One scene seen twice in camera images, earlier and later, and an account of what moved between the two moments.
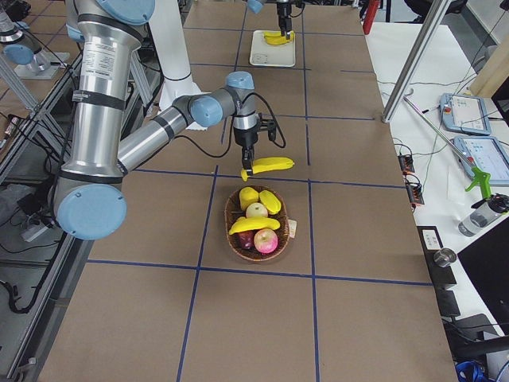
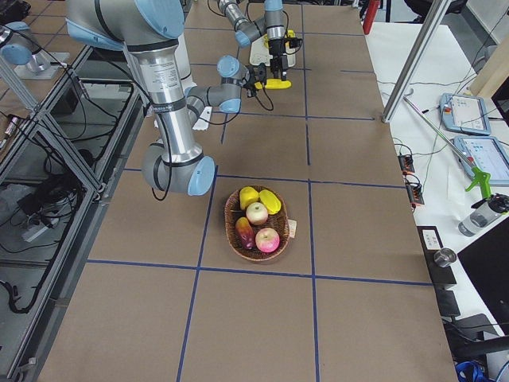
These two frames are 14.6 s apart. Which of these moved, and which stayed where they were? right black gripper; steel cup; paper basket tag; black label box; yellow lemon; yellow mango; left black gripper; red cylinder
Moved: right black gripper; left black gripper
Stayed: red cylinder; black label box; paper basket tag; steel cup; yellow lemon; yellow mango
